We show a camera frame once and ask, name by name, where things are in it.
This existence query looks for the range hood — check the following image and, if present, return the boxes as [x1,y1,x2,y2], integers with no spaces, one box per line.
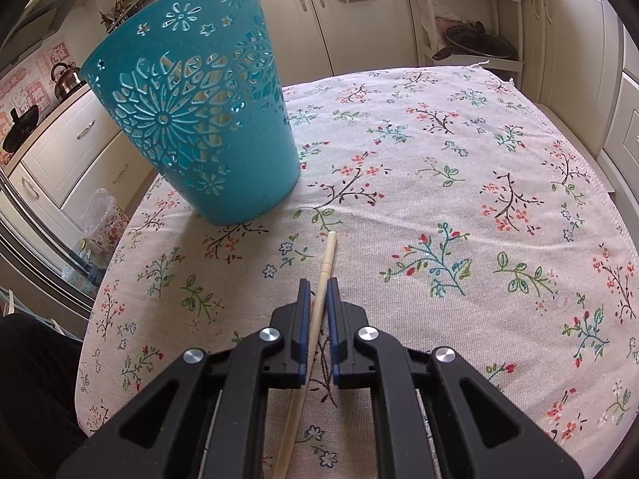
[0,0,58,63]

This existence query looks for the black wok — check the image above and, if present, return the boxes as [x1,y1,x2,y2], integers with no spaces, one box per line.
[2,104,42,154]

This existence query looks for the dark frying pan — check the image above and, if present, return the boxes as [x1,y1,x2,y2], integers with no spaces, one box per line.
[432,21,518,61]

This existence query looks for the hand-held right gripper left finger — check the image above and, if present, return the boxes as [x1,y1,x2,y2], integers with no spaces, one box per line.
[55,279,312,479]

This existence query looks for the stainless steel appliance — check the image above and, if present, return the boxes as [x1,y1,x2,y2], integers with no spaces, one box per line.
[0,167,108,333]

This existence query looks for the pale blue frame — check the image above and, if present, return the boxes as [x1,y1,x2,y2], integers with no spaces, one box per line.
[0,285,68,337]

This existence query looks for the cream tall cabinet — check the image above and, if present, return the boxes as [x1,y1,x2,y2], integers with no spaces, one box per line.
[519,0,639,195]

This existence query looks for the cream kitchen cabinets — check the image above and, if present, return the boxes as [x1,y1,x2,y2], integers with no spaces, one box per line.
[257,0,420,85]

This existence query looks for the clear plastic bag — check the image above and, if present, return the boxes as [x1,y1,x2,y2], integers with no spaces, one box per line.
[79,188,131,256]

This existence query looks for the white shelf rack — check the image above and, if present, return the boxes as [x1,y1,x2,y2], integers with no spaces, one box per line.
[405,0,526,91]

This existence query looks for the pink patterned cloth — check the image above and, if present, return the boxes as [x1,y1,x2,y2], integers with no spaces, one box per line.
[433,14,471,42]

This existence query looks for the person's black pants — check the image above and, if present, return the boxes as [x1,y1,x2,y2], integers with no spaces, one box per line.
[0,313,88,465]

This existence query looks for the metal kettle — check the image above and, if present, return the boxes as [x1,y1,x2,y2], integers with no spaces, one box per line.
[51,61,85,101]

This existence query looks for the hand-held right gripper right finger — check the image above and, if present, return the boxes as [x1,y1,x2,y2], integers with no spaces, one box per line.
[326,277,583,479]

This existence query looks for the metal countertop rack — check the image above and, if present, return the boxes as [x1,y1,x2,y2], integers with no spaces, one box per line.
[99,0,157,30]

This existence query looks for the teal perforated plastic basket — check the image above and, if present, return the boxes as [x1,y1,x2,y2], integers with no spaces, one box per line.
[80,0,302,226]

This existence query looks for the floral tablecloth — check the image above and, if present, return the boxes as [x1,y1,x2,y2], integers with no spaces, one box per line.
[75,62,639,479]

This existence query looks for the cream drawer cabinet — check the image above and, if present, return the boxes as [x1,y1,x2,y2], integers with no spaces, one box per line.
[7,87,158,240]

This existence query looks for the pale wooden chopstick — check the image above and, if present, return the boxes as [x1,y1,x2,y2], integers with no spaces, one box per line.
[272,231,339,479]

